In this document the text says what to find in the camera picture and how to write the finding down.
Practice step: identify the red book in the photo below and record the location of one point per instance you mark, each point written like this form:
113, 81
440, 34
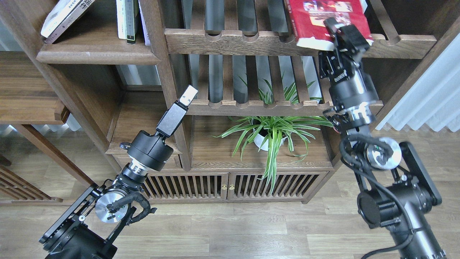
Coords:
308, 18

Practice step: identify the white plant pot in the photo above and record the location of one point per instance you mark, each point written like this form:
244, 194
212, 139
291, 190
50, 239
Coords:
259, 138

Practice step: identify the white upright book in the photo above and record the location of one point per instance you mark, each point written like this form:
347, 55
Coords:
120, 9

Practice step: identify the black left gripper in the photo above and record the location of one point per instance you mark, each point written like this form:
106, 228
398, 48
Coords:
150, 151

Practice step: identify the dark green upright book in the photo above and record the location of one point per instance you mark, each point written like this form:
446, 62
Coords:
131, 20

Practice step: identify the green spider plant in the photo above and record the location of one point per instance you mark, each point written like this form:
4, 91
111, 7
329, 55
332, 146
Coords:
276, 126

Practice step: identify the wooden side table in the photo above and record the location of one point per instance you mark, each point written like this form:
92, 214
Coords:
37, 169

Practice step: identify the white curtain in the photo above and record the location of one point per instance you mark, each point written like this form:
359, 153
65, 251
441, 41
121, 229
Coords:
433, 102

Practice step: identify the dark wooden bookshelf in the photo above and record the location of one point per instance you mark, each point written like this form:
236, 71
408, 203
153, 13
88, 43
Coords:
249, 65

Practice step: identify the yellow green book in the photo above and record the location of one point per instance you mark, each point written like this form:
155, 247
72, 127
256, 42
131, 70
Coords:
57, 15

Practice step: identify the maroon book white characters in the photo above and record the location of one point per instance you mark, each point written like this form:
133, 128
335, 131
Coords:
69, 20

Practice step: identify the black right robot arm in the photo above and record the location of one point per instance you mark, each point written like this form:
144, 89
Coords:
395, 189

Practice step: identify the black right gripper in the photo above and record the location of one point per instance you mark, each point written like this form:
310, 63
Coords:
350, 86

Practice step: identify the white book behind post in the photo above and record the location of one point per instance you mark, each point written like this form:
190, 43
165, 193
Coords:
144, 27

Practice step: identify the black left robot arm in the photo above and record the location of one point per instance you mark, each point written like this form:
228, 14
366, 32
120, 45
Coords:
123, 202

